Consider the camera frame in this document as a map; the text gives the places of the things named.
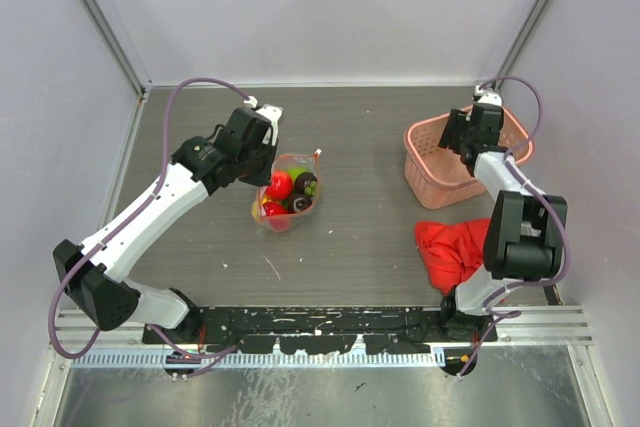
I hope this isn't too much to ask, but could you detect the red apple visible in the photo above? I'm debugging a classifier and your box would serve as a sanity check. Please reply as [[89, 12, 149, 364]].
[[264, 170, 294, 201]]

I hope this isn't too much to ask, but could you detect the green apple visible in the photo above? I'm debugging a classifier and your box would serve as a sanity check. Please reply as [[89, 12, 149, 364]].
[[287, 167, 307, 181]]

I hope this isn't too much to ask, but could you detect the clear zip top bag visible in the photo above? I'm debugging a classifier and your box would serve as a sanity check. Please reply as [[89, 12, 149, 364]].
[[251, 149, 324, 233]]

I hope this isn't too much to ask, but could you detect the red oval fruit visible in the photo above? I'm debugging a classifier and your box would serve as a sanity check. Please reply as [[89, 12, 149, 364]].
[[262, 201, 288, 217]]

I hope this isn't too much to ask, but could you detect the dark maroon fruit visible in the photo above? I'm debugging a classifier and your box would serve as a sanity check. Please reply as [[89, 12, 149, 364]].
[[286, 193, 313, 214], [294, 171, 318, 197]]

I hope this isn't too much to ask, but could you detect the yellow pear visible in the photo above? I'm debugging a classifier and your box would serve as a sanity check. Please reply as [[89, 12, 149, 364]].
[[251, 200, 263, 222]]

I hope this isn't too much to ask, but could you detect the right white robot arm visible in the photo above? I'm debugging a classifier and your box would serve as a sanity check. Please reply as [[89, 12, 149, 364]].
[[438, 94, 569, 341]]

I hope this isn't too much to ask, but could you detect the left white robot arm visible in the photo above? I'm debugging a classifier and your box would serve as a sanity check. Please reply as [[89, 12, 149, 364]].
[[53, 105, 283, 343]]

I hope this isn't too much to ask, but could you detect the pink plastic basket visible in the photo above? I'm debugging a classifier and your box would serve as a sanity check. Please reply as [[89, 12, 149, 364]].
[[402, 104, 536, 210]]

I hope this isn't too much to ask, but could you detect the red cloth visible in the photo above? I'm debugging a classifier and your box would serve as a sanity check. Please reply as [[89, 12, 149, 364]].
[[414, 219, 490, 296]]

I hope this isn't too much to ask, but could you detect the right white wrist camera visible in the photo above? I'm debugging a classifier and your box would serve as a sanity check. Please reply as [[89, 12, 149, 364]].
[[472, 84, 503, 107]]

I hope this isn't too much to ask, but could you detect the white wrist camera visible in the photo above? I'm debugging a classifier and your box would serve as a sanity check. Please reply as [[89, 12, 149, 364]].
[[472, 84, 503, 107], [243, 96, 284, 146]]

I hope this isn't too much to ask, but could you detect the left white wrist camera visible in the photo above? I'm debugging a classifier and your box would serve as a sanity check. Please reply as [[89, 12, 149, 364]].
[[243, 96, 284, 146]]

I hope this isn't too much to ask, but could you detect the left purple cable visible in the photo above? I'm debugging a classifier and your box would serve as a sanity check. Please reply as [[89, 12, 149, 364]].
[[47, 77, 259, 360]]

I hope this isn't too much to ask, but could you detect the purple cable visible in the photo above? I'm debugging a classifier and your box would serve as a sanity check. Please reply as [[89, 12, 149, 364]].
[[47, 77, 259, 360], [459, 76, 573, 378]]

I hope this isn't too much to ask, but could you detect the right aluminium frame post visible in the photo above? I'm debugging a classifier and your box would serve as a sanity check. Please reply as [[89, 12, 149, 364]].
[[497, 0, 553, 77]]

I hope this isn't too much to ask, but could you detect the aluminium frame post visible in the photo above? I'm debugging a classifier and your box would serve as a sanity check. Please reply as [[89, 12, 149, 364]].
[[80, 0, 153, 97], [497, 0, 553, 77]]

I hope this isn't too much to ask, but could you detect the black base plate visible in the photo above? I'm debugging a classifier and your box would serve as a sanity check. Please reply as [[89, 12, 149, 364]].
[[164, 306, 494, 355]]

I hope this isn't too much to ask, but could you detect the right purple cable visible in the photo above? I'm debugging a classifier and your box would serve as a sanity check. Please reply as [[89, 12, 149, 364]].
[[459, 76, 573, 378]]

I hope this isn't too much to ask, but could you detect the white slotted cable duct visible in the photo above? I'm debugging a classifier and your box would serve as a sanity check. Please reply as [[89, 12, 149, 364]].
[[71, 347, 445, 370]]

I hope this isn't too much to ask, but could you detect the left aluminium frame post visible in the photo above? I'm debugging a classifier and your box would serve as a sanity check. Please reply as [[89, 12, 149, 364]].
[[80, 0, 153, 97]]

